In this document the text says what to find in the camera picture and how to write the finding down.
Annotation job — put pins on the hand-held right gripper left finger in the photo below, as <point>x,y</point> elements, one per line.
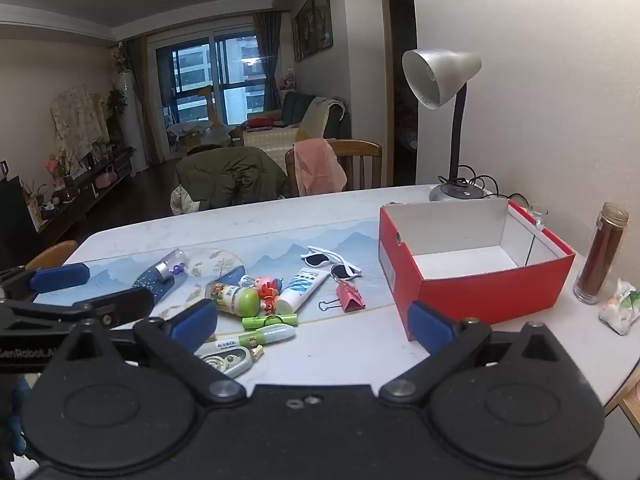
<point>192,327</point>

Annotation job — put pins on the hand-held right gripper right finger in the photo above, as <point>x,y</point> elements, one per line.
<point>430,327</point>

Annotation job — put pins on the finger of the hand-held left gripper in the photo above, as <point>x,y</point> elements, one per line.
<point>60,277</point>
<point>122,305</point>

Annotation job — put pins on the clear jar with purple beads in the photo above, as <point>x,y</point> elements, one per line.
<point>165,270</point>

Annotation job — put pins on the red cardboard box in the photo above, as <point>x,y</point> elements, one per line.
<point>480,295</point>

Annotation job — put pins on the pink binder clip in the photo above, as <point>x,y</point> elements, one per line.
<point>350,299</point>

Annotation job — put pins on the white blue toothpaste tube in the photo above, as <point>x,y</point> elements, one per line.
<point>300,290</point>

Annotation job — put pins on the white sunglasses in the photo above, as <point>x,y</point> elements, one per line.
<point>316,259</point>

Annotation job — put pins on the green capped small bottle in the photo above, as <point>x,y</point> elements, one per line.
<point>235,299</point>

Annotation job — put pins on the green correction tape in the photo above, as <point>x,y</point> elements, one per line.
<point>230,362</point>

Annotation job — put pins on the white green marker pen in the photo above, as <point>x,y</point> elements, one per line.
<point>270,334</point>

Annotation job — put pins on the dark tv cabinet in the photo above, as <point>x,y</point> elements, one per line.
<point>80,200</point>

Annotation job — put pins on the pink pig toy figure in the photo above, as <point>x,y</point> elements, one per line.
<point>262,287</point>

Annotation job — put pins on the pink handbag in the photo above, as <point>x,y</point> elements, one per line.
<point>106,178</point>

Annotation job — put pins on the olive green jacket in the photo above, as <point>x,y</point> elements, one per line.
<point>225,175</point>

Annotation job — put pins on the small clear glass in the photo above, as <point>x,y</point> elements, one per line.
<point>539,215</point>

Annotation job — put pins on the floral hanging cloth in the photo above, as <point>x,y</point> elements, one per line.
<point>77,120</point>

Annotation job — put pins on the white standing air conditioner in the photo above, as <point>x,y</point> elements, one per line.
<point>131,120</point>

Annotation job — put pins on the open cardboard box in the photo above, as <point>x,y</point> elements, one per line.
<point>187,137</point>

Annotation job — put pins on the brown clear bottle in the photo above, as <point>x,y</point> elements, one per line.
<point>597,260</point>

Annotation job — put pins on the green potted plant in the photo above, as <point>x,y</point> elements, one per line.
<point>116,105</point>

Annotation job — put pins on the wooden dining chair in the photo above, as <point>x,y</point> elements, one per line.
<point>362,155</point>

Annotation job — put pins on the crumpled white wrapper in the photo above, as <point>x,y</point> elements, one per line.
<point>620,310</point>

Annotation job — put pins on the pink cloth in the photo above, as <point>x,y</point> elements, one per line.
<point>317,165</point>

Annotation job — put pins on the yellow covered bench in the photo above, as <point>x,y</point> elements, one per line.
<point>272,142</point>

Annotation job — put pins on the red cushion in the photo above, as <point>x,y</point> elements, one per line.
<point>260,121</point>

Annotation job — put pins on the balcony glass door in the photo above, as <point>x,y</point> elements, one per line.
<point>200,80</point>

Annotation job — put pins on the beige sofa blanket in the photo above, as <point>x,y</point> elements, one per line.
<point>317,115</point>

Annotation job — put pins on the dark green sofa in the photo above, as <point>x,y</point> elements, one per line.
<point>295,105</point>

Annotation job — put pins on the silver desk lamp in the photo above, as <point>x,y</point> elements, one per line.
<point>440,72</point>

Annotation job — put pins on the pink plush doll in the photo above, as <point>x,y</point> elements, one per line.
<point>286,81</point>

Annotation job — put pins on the grey curtain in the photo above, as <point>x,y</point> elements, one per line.
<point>267,55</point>

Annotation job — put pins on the dark framed wall pictures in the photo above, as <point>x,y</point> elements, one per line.
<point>314,22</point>

